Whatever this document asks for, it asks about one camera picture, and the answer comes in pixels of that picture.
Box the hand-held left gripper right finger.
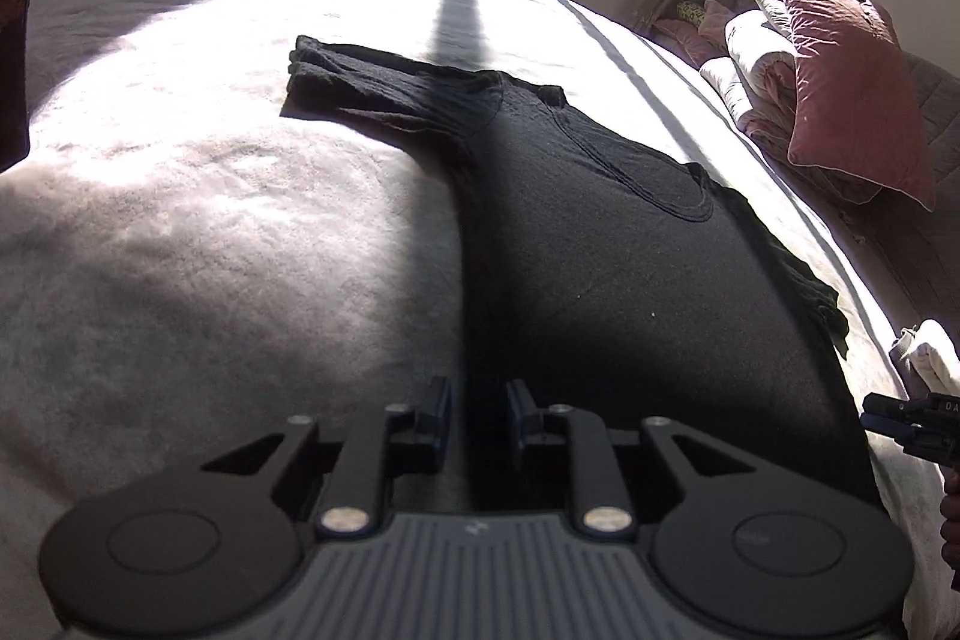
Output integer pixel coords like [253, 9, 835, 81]
[504, 379, 751, 540]

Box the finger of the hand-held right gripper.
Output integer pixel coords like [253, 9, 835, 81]
[862, 392, 913, 417]
[860, 413, 916, 444]

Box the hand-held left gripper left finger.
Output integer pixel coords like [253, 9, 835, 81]
[201, 376, 455, 540]

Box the black t-shirt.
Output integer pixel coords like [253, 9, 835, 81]
[279, 35, 886, 521]

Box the person's right hand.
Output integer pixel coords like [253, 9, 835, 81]
[941, 469, 960, 570]

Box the white printed cloth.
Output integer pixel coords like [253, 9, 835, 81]
[889, 319, 960, 402]

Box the grey quilted blanket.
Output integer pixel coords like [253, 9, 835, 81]
[892, 47, 960, 214]

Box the maroon velvet pillow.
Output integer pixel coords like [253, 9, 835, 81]
[771, 0, 938, 212]

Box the folded pale duvet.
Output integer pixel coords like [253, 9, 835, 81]
[699, 8, 882, 206]

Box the small white pillow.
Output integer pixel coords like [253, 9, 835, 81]
[750, 0, 797, 35]

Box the pink crumpled cloth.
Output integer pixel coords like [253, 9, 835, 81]
[658, 0, 740, 65]

